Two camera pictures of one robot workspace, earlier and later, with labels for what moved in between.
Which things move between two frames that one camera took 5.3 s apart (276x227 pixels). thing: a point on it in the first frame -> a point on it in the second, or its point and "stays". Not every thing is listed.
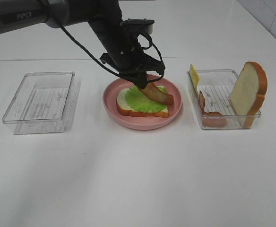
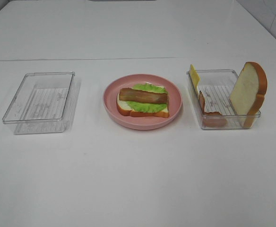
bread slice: (123, 107) stays
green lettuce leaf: (137, 99) stays
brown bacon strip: (152, 91) -> (135, 95)
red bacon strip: (211, 119) stays
